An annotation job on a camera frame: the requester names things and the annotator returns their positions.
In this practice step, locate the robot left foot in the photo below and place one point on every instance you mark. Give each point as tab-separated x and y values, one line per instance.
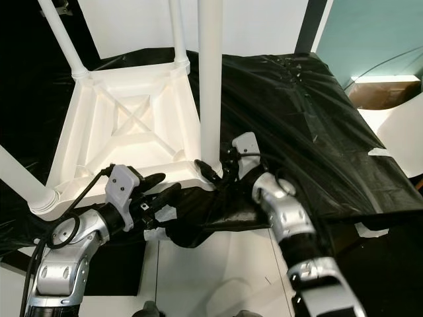
152	310

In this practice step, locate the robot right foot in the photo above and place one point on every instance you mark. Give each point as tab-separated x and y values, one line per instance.
246	314

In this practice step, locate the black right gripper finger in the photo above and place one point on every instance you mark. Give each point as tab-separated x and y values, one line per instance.
207	170

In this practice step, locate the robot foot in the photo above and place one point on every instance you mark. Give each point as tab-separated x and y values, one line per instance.
152	310
246	314

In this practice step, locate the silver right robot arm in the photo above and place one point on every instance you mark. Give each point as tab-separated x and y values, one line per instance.
291	211

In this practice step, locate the white plastic table top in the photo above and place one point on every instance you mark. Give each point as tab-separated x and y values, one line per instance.
92	145

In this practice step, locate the black plastic sheet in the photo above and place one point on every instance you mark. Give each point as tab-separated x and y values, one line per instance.
317	132

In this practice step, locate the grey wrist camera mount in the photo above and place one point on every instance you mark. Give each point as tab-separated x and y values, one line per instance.
122	188
246	150

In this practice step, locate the black door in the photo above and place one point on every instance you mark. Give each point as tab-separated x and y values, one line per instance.
26	86

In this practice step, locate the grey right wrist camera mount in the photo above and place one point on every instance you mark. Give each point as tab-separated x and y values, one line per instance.
246	150

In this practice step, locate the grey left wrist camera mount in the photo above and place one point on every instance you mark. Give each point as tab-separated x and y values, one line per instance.
122	188

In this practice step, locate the brown cardboard box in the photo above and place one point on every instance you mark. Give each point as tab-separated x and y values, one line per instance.
382	96

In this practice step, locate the white plastic table leg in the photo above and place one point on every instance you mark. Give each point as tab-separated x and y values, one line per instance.
177	33
63	39
210	79
26	178

